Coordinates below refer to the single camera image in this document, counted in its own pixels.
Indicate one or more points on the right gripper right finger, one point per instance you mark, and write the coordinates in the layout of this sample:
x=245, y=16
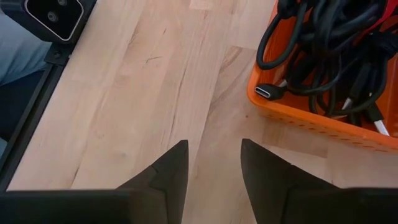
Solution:
x=295, y=205

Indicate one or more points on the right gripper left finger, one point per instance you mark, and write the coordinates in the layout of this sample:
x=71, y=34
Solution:
x=140, y=205

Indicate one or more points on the orange plastic basket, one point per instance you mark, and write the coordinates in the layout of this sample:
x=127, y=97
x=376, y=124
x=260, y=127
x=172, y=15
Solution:
x=311, y=119

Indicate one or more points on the black metal table frame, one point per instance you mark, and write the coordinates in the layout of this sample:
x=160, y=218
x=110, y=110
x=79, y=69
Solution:
x=28, y=124

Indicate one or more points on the black table-level camera box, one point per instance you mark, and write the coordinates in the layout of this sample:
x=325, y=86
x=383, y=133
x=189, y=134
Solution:
x=53, y=18

